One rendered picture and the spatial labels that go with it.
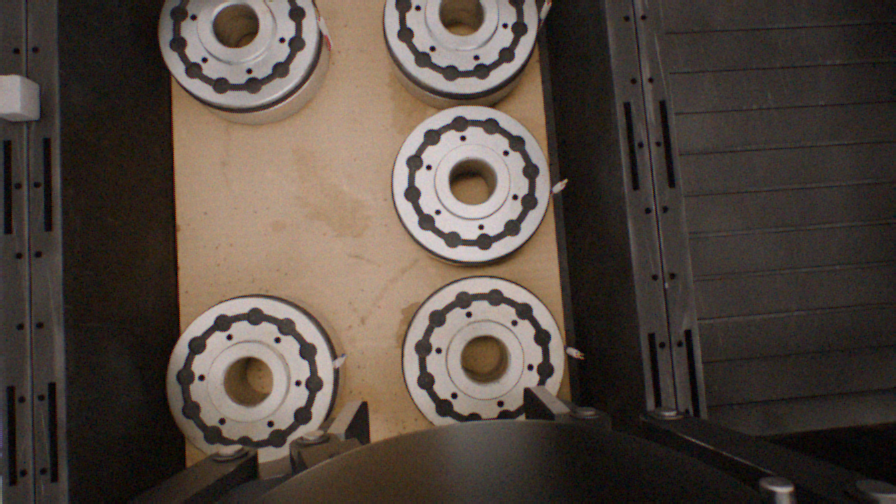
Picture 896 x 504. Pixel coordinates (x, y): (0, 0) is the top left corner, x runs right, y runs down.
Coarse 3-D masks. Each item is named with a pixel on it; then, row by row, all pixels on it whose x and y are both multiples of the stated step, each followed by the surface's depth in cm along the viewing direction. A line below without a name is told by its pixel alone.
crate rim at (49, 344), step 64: (64, 0) 23; (64, 64) 23; (64, 128) 23; (640, 128) 23; (64, 192) 22; (640, 192) 23; (64, 256) 22; (640, 256) 23; (64, 320) 22; (640, 320) 23; (64, 384) 21; (640, 384) 23; (64, 448) 21
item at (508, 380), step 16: (480, 320) 29; (464, 336) 29; (480, 336) 29; (496, 336) 29; (512, 336) 29; (448, 352) 29; (512, 352) 29; (448, 368) 28; (512, 368) 29; (464, 384) 28; (480, 384) 29; (496, 384) 29; (512, 384) 29
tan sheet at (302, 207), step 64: (320, 0) 34; (384, 0) 34; (384, 64) 33; (192, 128) 32; (256, 128) 33; (320, 128) 33; (384, 128) 33; (192, 192) 32; (256, 192) 32; (320, 192) 33; (384, 192) 33; (192, 256) 32; (256, 256) 32; (320, 256) 32; (384, 256) 32; (512, 256) 33; (192, 320) 32; (384, 320) 32; (256, 384) 31; (384, 384) 32; (192, 448) 31
